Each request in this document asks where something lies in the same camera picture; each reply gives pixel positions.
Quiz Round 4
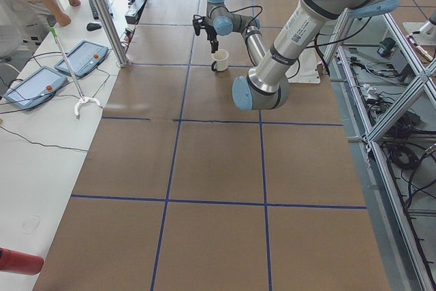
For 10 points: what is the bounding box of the aluminium frame post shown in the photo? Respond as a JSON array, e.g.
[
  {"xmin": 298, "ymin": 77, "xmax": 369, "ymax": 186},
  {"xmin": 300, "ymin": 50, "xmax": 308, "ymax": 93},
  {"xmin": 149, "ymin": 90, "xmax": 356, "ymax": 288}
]
[{"xmin": 95, "ymin": 0, "xmax": 129, "ymax": 67}]

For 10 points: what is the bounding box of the white pedestal column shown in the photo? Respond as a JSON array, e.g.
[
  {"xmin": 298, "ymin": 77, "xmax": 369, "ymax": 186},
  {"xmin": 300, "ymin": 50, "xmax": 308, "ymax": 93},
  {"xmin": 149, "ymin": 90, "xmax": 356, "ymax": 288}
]
[{"xmin": 286, "ymin": 48, "xmax": 321, "ymax": 84}]

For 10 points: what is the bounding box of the black box device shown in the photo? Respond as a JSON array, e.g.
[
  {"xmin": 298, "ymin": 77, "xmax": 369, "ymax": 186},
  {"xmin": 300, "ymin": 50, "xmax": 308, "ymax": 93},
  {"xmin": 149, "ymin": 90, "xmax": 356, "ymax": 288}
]
[{"xmin": 125, "ymin": 0, "xmax": 146, "ymax": 25}]

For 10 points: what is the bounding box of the white mug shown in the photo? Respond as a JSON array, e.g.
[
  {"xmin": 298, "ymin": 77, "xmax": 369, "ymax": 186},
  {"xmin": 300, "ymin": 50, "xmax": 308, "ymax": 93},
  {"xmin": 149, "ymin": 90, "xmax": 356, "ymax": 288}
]
[{"xmin": 211, "ymin": 49, "xmax": 229, "ymax": 72}]

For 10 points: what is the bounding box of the black computer mouse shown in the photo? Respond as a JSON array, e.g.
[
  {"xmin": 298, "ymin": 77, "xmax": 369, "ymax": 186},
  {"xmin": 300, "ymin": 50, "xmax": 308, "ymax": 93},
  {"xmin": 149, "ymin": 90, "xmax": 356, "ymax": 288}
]
[{"xmin": 86, "ymin": 22, "xmax": 102, "ymax": 31}]

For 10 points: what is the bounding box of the black keyboard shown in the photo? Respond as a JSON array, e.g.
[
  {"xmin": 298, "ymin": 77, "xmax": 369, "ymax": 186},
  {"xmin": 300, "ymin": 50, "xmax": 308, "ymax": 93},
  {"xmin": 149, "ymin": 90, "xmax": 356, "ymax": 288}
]
[{"xmin": 89, "ymin": 0, "xmax": 113, "ymax": 21}]

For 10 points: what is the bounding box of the black far camera mount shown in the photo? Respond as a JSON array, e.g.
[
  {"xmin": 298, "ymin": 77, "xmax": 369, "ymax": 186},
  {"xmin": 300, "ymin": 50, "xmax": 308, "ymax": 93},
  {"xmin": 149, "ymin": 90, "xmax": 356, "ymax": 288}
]
[{"xmin": 192, "ymin": 14, "xmax": 206, "ymax": 36}]

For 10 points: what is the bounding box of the red bottle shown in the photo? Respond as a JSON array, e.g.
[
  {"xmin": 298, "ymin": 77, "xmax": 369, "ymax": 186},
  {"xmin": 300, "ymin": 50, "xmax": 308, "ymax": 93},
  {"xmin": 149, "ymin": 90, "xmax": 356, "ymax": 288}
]
[{"xmin": 1, "ymin": 248, "xmax": 44, "ymax": 275}]

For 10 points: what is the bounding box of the teach pendant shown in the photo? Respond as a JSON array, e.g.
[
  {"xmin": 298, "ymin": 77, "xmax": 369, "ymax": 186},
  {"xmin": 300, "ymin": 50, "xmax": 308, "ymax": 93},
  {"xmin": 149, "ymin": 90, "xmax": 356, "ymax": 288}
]
[
  {"xmin": 3, "ymin": 66, "xmax": 67, "ymax": 110},
  {"xmin": 66, "ymin": 40, "xmax": 109, "ymax": 78}
]

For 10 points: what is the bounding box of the upper teach pendant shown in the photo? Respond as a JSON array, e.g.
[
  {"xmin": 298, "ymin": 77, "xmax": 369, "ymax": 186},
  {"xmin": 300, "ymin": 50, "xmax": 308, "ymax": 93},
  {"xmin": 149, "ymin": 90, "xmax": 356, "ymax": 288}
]
[{"xmin": 66, "ymin": 40, "xmax": 109, "ymax": 78}]

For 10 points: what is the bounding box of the lower teach pendant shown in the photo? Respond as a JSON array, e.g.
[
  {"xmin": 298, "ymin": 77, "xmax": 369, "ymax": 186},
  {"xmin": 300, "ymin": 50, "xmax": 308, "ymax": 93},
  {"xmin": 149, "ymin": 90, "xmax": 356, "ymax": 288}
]
[{"xmin": 3, "ymin": 66, "xmax": 67, "ymax": 110}]

